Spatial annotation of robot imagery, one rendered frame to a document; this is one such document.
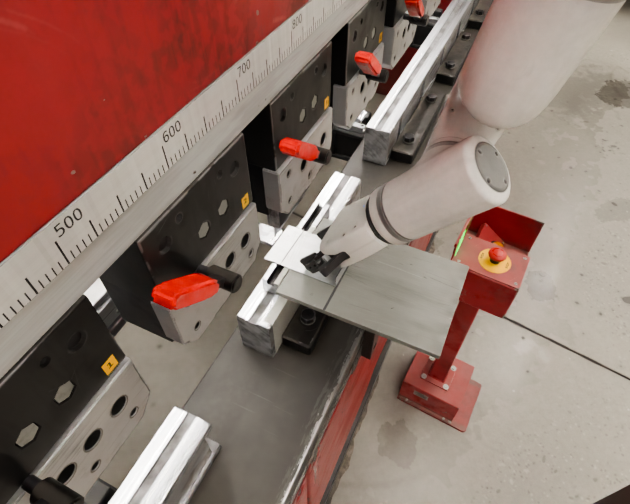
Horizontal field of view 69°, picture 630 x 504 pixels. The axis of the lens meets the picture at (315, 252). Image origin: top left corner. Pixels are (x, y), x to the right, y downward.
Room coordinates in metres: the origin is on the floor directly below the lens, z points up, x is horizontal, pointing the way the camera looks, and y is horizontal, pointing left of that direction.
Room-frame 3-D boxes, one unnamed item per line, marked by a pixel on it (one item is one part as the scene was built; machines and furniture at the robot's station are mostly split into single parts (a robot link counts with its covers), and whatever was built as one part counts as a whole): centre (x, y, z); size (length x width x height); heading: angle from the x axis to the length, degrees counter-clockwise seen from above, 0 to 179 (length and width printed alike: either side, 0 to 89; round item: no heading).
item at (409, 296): (0.45, -0.10, 1.00); 0.26 x 0.18 x 0.01; 65
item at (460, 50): (1.39, -0.44, 0.89); 0.30 x 0.05 x 0.03; 155
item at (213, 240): (0.31, 0.13, 1.26); 0.15 x 0.09 x 0.17; 155
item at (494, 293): (0.71, -0.42, 0.75); 0.20 x 0.16 x 0.18; 150
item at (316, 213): (0.53, 0.03, 0.99); 0.20 x 0.03 x 0.03; 155
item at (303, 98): (0.49, 0.05, 1.26); 0.15 x 0.09 x 0.17; 155
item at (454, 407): (0.69, -0.45, 0.06); 0.25 x 0.20 x 0.12; 60
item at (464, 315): (0.71, -0.42, 0.39); 0.05 x 0.05 x 0.54; 60
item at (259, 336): (0.56, 0.02, 0.92); 0.39 x 0.06 x 0.10; 155
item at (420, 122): (1.03, -0.27, 0.89); 0.30 x 0.05 x 0.03; 155
